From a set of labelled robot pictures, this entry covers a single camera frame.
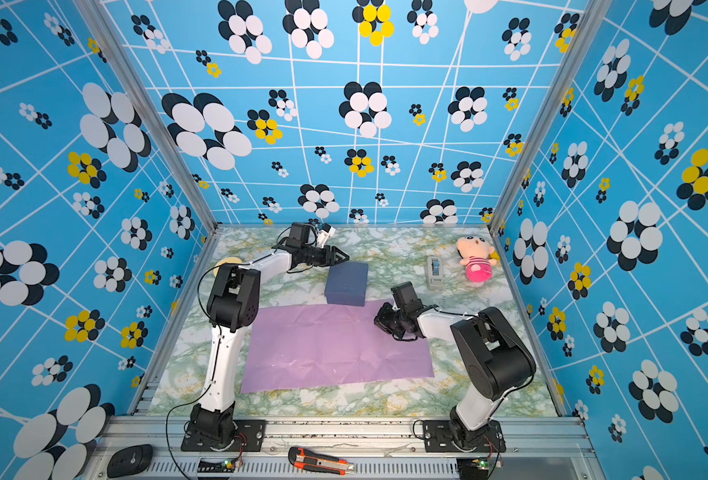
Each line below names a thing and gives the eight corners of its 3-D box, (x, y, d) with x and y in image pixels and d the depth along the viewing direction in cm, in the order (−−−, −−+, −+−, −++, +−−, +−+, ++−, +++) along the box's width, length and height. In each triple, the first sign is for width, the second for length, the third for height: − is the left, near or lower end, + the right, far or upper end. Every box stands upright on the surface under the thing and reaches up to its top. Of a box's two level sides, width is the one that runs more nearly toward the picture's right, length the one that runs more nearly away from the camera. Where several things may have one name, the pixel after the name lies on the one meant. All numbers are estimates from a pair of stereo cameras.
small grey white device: (427, 290, 103) (429, 282, 99) (426, 262, 110) (428, 254, 107) (442, 291, 102) (444, 283, 99) (439, 263, 110) (442, 255, 106)
